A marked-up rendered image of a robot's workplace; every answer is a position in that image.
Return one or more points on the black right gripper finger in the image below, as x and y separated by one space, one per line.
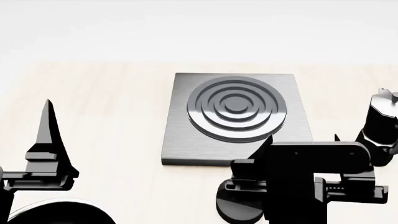
262 151
337 139

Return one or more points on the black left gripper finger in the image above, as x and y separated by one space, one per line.
63 163
42 149

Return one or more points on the black and silver moka pot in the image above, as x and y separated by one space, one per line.
377 121

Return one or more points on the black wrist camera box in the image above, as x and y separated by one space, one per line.
320 156

